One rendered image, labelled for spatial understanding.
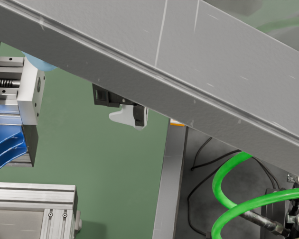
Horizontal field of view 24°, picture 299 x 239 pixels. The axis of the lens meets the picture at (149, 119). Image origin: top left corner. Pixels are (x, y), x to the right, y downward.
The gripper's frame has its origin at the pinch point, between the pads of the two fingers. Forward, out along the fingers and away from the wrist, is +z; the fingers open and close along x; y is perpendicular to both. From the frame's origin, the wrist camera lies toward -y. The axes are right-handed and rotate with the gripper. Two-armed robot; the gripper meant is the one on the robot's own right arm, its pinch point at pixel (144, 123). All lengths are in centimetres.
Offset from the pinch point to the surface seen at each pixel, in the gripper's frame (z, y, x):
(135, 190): 122, 12, -56
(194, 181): 38.9, -9.3, -13.1
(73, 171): 122, 35, -61
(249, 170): 38.9, -21.2, -17.5
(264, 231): 24.3, -23.3, 4.7
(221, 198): 6.5, -14.0, 8.9
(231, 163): -4.4, -14.6, 8.8
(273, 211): 23.9, -24.7, 0.4
